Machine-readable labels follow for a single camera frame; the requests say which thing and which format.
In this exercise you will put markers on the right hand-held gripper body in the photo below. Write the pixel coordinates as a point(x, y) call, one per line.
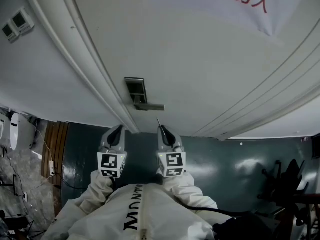
point(173, 162)

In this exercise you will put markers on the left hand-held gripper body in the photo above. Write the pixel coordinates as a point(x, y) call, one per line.
point(110, 162)

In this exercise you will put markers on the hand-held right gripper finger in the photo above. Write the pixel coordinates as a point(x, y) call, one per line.
point(178, 142)
point(160, 145)

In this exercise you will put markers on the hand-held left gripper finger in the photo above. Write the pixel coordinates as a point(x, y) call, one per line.
point(105, 142)
point(122, 146)

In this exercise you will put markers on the person's right forearm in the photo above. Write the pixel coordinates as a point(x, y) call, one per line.
point(182, 189)

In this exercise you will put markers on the person's left forearm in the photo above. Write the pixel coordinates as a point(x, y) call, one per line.
point(100, 186)

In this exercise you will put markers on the metal door lock plate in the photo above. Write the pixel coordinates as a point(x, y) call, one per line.
point(136, 89)

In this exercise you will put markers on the wooden slatted floor board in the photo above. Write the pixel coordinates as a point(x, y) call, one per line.
point(53, 139)

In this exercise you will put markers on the white power strip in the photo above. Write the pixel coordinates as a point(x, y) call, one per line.
point(25, 196)
point(52, 167)

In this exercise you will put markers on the person's white jacket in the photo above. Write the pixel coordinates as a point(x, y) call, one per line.
point(100, 221)

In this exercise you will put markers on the white oval toilet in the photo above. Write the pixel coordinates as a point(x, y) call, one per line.
point(23, 131)

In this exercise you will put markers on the black waist pouch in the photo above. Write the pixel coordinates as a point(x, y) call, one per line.
point(242, 229)

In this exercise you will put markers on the black bag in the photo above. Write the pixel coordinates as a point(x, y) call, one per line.
point(15, 221)

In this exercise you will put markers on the black office chair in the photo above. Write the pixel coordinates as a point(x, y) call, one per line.
point(292, 176)

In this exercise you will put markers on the black box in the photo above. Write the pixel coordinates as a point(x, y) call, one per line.
point(316, 146)

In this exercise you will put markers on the brown wooden furniture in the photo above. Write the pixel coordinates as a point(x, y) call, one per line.
point(307, 199)

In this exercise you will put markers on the white wall thermostat panel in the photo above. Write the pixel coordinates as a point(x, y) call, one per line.
point(9, 31)
point(21, 21)

